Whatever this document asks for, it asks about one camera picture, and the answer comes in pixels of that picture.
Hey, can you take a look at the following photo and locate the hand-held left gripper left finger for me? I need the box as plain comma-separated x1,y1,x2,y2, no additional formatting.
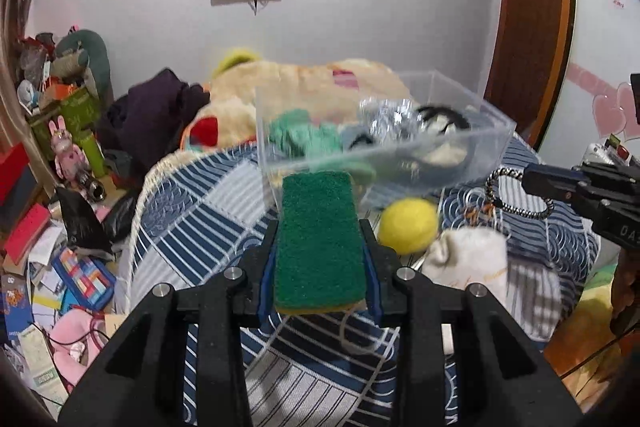
57,221,279,427

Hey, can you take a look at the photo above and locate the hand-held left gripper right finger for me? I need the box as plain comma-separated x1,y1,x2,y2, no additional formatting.
359,218,587,427

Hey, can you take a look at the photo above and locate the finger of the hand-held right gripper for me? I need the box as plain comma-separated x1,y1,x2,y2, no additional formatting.
572,160,640,184
521,163,590,208

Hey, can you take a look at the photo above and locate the black and white braided bracelet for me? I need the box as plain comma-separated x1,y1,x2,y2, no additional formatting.
484,166,556,221

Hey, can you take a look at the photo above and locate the green scouring sponge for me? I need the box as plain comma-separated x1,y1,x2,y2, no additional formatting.
273,171,369,316

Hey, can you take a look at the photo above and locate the clear plastic container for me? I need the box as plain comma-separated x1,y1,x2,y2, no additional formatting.
254,69,519,214

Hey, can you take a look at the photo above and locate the yellow felt ball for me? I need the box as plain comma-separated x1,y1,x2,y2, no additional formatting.
377,198,441,256

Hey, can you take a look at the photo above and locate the blue patchwork quilt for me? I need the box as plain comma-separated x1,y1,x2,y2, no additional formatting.
121,134,602,427

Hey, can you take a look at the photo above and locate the white sock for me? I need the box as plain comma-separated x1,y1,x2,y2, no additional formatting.
421,226,509,314

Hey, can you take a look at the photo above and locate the yellow blanket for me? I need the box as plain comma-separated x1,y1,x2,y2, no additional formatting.
544,264,640,410

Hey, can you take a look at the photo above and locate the black hair band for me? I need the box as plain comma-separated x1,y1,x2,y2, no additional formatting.
414,104,474,135

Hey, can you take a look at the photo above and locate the teal green cloth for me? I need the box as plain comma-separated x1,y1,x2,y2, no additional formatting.
269,108,347,158

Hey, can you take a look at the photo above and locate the silver foil ball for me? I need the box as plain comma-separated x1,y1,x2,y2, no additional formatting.
359,96,427,140

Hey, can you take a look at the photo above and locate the colourful blue pencil case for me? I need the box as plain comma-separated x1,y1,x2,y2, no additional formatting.
52,246,119,311

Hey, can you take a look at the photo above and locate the large beige plush toy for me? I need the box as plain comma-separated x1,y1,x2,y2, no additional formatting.
179,57,417,154

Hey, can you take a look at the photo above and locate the black plastic bag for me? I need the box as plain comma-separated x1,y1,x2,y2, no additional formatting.
54,186,137,254

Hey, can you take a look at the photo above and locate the dark purple garment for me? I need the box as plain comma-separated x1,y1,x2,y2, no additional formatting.
96,67,212,160

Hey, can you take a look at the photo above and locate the pink slipper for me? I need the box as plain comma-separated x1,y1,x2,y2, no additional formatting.
49,308,110,384

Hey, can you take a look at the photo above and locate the green bottle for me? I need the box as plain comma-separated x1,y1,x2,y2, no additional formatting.
77,131,107,178

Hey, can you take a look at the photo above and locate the pink rabbit figure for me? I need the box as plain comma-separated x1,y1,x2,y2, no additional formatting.
48,115,87,182

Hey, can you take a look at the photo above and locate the red book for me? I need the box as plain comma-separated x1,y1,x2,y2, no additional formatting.
4,203,52,266

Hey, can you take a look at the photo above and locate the green cardboard box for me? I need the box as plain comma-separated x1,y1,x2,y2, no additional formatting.
27,88,102,144

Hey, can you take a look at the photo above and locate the red box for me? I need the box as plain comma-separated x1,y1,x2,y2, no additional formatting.
0,142,32,204

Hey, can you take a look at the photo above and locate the grey-green plush toy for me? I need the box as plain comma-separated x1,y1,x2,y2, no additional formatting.
54,29,114,94

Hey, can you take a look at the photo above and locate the white hair tie loop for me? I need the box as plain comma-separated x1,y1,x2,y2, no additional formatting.
339,307,382,354

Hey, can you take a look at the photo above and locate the pink heart wall sticker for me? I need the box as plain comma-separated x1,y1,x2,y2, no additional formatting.
592,82,640,138

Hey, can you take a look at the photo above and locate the grey-blue hair tie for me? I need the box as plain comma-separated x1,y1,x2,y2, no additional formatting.
341,123,377,148

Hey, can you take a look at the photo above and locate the brown wooden door frame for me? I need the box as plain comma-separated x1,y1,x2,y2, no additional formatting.
481,0,577,148

